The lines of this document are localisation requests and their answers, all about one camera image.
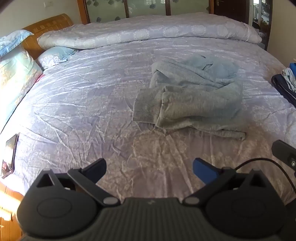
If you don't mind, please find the wooden wardrobe with glass doors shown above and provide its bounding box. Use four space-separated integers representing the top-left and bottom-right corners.
77 0 214 24

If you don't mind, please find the wooden headboard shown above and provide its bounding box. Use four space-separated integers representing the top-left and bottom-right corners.
22 13 74 61

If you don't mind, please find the dark navy garment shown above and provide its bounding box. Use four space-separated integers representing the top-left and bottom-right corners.
271 74 296 105

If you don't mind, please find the large pastel floral pillow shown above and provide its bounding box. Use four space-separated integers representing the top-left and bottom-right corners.
0 44 43 133

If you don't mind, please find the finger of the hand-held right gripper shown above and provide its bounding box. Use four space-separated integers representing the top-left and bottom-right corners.
271 140 296 172

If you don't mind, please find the black cable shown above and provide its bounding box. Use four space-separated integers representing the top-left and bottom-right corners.
235 158 296 173

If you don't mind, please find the dark wooden door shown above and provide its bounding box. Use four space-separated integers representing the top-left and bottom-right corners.
214 0 250 24

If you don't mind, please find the bed with lavender patterned sheet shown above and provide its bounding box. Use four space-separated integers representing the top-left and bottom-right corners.
0 13 296 205

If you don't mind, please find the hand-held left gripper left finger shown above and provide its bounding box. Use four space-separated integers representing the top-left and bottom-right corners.
35 158 121 207

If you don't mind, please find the small light blue patterned pillow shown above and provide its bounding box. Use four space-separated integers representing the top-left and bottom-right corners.
37 46 77 70

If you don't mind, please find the folded lavender patterned quilt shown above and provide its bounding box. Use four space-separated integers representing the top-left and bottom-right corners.
37 13 262 50

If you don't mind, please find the blue floral pillow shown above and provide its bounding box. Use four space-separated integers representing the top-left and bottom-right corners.
0 30 34 58

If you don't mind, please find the light printed garment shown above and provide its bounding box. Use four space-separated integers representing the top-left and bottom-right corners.
281 68 296 92

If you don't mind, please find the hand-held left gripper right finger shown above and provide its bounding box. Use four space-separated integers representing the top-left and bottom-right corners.
184 158 270 207

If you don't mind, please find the smartphone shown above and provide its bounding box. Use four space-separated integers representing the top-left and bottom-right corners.
1 133 20 179

